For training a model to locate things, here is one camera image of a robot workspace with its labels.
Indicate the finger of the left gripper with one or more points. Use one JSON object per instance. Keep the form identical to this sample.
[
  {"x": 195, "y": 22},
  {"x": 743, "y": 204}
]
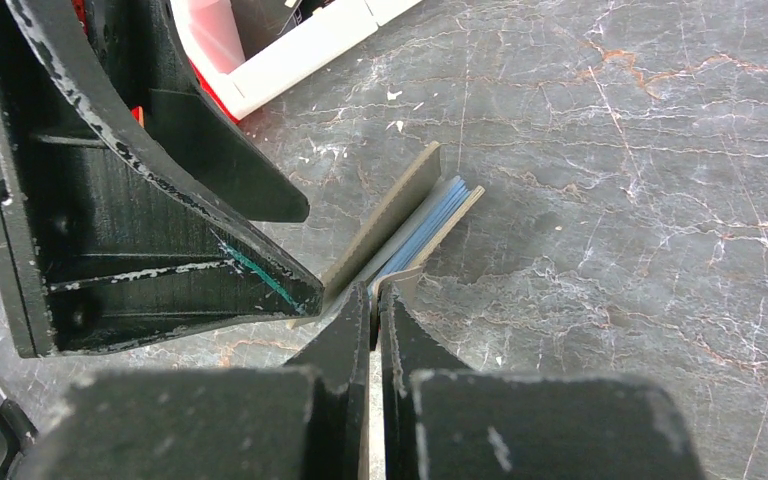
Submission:
[
  {"x": 106, "y": 243},
  {"x": 216, "y": 153}
]

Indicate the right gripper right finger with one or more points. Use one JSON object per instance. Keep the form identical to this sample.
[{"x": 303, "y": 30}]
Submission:
[{"x": 445, "y": 420}]

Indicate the white plastic bin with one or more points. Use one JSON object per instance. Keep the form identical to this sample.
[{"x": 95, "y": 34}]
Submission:
[{"x": 213, "y": 38}]

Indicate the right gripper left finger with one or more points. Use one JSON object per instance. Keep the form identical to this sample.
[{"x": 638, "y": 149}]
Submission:
[{"x": 306, "y": 419}]

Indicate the red plastic bin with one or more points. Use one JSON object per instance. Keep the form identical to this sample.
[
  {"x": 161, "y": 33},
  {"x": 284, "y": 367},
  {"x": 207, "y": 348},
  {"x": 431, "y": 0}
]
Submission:
[{"x": 215, "y": 99}]

